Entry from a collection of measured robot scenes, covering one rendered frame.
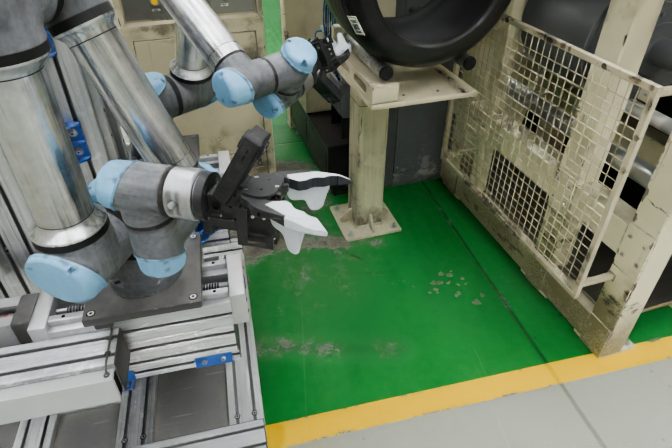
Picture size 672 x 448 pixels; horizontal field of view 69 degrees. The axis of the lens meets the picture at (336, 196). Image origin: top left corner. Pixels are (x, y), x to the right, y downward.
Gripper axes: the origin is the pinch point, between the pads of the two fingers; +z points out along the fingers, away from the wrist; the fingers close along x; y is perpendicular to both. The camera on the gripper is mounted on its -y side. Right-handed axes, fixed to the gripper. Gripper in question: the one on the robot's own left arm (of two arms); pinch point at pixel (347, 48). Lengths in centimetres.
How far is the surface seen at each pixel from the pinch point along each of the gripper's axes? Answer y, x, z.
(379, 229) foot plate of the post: -96, 45, 33
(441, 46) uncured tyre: -12.9, -13.1, 25.1
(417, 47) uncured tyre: -10.0, -8.8, 19.4
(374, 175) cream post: -69, 41, 38
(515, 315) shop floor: -118, -18, 16
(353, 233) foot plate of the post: -92, 53, 24
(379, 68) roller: -12.1, 1.7, 13.1
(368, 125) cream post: -45, 34, 39
